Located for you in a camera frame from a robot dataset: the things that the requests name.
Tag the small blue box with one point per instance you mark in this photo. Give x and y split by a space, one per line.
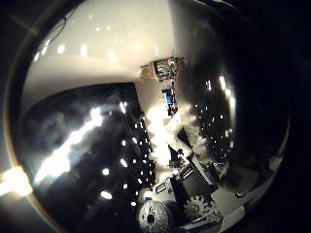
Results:
167 97

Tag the colourful shelf box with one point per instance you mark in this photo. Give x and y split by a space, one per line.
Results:
165 69

